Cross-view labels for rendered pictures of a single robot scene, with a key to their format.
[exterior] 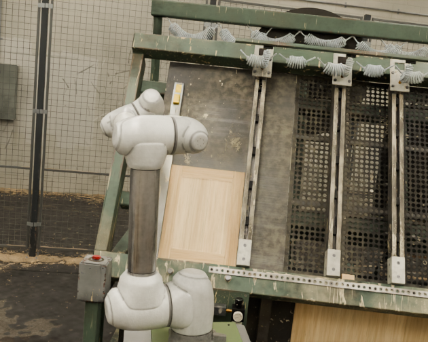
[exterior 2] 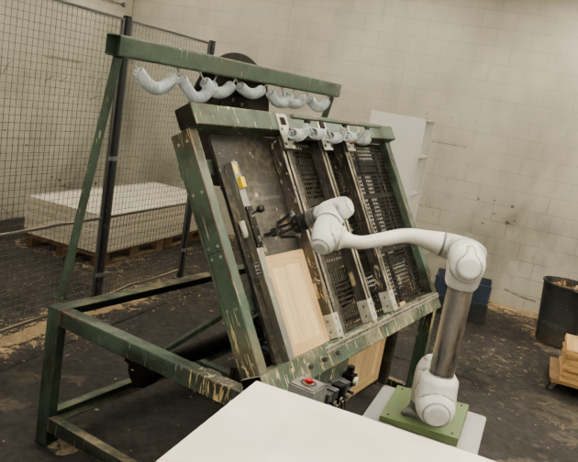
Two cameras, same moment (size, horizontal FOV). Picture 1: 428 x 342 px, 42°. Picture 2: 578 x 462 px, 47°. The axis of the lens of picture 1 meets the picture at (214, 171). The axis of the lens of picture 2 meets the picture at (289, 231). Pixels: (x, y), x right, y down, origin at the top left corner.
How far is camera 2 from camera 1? 3.10 m
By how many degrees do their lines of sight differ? 61
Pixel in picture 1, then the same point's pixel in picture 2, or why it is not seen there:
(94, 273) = (320, 396)
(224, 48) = (258, 118)
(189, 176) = (276, 265)
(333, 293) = (376, 333)
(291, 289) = (362, 342)
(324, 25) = (253, 73)
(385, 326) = not seen: hidden behind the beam
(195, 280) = not seen: hidden behind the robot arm
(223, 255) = (320, 333)
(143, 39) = (201, 112)
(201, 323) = not seen: hidden behind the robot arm
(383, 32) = (284, 81)
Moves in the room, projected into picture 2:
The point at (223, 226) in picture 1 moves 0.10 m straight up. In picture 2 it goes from (311, 306) to (314, 288)
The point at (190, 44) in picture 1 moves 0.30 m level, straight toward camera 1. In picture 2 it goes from (236, 115) to (293, 126)
